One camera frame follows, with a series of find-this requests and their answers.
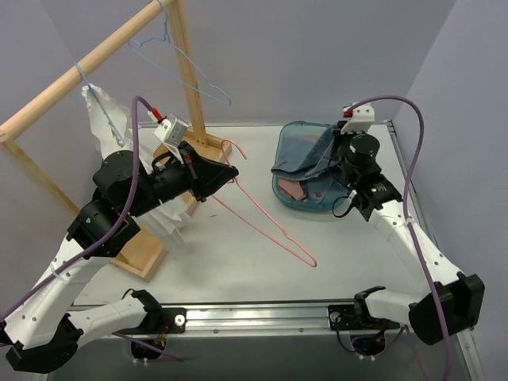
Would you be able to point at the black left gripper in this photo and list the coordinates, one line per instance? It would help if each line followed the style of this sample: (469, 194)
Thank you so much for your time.
(192, 171)

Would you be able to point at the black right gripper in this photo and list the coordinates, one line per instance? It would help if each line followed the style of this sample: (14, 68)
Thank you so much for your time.
(342, 147)

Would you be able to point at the blue denim skirt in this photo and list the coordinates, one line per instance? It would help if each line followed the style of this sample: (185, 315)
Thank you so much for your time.
(305, 158)

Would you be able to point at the pink ruffled skirt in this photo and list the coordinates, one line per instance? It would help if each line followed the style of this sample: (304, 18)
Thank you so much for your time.
(293, 160)

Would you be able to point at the white ruffled skirt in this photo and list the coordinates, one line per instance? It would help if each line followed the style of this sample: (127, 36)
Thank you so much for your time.
(164, 222)

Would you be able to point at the blue wire hanger front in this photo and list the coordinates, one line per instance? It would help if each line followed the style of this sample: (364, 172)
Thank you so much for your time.
(145, 49)

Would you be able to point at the blue wire hanger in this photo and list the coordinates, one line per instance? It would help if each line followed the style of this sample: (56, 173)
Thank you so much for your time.
(119, 137)
(145, 49)

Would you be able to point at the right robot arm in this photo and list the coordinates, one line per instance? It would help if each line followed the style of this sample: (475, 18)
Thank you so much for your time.
(445, 298)

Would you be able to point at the teal plastic tray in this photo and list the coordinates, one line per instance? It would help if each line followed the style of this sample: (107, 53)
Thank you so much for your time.
(289, 131)

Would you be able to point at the wooden clothes rack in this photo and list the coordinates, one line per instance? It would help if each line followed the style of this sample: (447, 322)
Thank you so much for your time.
(145, 253)

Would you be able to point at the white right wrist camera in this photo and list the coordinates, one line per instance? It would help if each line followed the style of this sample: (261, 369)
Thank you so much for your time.
(358, 119)

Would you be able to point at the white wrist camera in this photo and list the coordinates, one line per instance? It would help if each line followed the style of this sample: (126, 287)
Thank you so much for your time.
(358, 119)
(170, 131)

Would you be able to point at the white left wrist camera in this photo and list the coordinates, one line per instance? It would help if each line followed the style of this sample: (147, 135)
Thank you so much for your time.
(170, 131)

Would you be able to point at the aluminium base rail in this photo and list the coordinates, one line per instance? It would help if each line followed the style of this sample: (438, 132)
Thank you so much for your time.
(262, 320)

